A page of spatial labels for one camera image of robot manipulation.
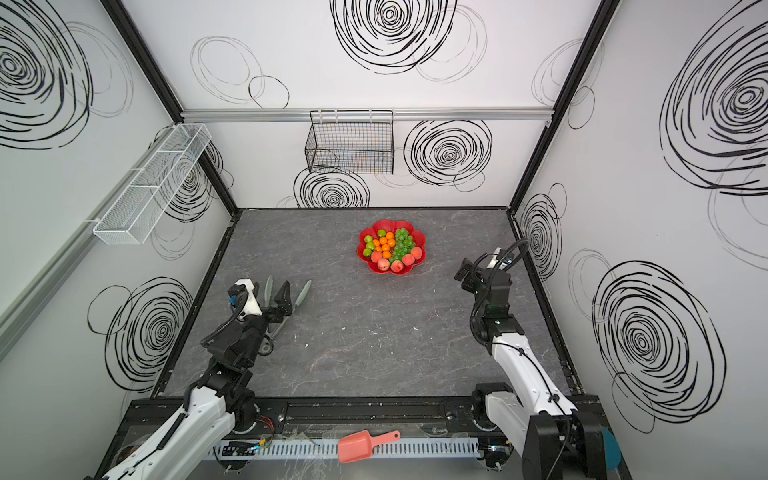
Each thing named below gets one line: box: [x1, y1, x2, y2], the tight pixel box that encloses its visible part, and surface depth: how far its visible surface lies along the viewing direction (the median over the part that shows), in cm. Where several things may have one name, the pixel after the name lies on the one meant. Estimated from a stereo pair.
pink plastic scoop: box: [337, 430, 401, 464], surface depth 71 cm
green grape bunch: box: [390, 227, 416, 262], surface depth 107 cm
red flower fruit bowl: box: [357, 219, 427, 275], surface depth 106 cm
